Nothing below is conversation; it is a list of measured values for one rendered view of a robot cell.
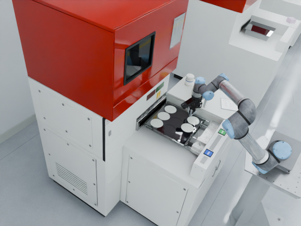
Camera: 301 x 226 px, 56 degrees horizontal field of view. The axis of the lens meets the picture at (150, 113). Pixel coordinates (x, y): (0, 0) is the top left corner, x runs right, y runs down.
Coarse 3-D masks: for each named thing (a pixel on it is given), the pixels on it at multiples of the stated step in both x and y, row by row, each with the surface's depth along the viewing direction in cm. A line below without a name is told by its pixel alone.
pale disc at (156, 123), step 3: (153, 120) 225; (156, 120) 226; (159, 120) 226; (150, 123) 222; (153, 123) 223; (156, 123) 223; (159, 123) 223; (162, 123) 224; (156, 126) 220; (159, 126) 221
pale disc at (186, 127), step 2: (182, 124) 225; (184, 124) 225; (186, 124) 226; (188, 124) 226; (182, 126) 223; (184, 126) 223; (186, 126) 224; (188, 126) 224; (190, 126) 224; (192, 126) 224; (182, 128) 222; (184, 128) 222; (186, 128) 222; (188, 128) 222; (190, 128) 223; (192, 128) 223; (184, 130) 220; (186, 130) 220; (188, 130) 220; (190, 130) 221; (192, 130) 221
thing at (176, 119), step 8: (168, 104) 242; (176, 112) 236; (184, 112) 237; (168, 120) 227; (176, 120) 228; (184, 120) 229; (200, 120) 231; (160, 128) 219; (168, 128) 220; (176, 128) 221; (176, 136) 214; (184, 136) 215
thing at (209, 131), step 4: (208, 128) 228; (212, 128) 228; (216, 128) 229; (204, 132) 224; (208, 132) 224; (212, 132) 225; (200, 136) 220; (204, 136) 220; (208, 136) 221; (208, 140) 217; (196, 152) 208
